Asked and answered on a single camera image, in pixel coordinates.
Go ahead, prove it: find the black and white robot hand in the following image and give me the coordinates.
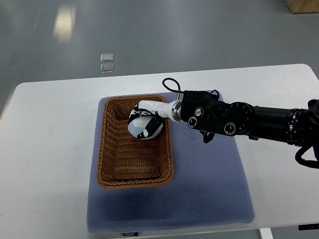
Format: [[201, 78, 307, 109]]
[[128, 100, 182, 139]]

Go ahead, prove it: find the light blue plush toy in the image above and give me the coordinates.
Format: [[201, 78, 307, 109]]
[[128, 117, 163, 139]]

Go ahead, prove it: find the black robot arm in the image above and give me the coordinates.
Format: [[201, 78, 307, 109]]
[[172, 89, 319, 169]]

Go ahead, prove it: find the brown wicker basket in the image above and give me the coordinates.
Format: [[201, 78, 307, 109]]
[[96, 95, 174, 189]]

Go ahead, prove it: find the lower metal floor plate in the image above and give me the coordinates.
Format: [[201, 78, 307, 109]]
[[100, 63, 114, 73]]

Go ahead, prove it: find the metal floor plate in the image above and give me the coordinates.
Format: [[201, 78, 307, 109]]
[[100, 53, 114, 62], [100, 63, 114, 73]]

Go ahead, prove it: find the upper metal floor plate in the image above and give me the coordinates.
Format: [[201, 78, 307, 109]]
[[100, 53, 114, 62]]

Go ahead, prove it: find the blue quilted mat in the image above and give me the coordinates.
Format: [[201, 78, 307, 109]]
[[87, 98, 255, 233]]

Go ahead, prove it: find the white table leg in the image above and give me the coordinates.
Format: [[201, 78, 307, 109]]
[[259, 228, 274, 239]]

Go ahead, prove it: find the brown cardboard box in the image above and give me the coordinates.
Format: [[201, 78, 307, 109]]
[[284, 0, 319, 14]]

